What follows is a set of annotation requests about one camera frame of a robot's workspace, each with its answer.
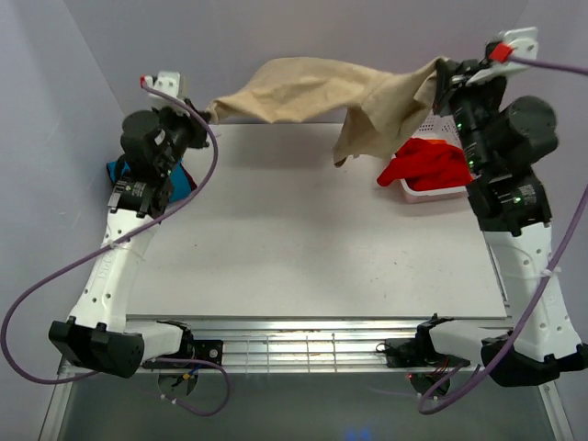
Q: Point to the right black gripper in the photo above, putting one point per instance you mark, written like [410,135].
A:
[455,84]

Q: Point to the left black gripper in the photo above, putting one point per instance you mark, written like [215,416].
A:
[197,125]

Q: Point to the beige t shirt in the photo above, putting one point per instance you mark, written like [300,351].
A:
[383,109]

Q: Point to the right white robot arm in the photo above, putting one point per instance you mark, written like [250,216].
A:
[514,217]

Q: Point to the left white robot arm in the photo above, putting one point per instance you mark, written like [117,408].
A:
[96,334]

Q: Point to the white plastic basket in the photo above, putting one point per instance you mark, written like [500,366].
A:
[434,128]

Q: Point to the folded blue t shirt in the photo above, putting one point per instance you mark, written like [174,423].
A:
[181,179]

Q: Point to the red t shirt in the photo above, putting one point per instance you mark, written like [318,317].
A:
[427,165]

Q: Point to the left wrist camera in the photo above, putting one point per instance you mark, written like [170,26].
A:
[168,82]

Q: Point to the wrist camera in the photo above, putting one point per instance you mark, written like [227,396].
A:
[505,55]
[168,82]

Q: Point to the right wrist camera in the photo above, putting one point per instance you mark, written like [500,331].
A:
[505,55]

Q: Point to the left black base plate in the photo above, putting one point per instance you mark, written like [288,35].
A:
[207,350]

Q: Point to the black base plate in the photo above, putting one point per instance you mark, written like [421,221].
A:
[403,353]
[207,350]

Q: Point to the aluminium frame rails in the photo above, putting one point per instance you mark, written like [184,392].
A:
[284,346]

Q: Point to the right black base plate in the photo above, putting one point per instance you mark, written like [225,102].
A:
[403,353]

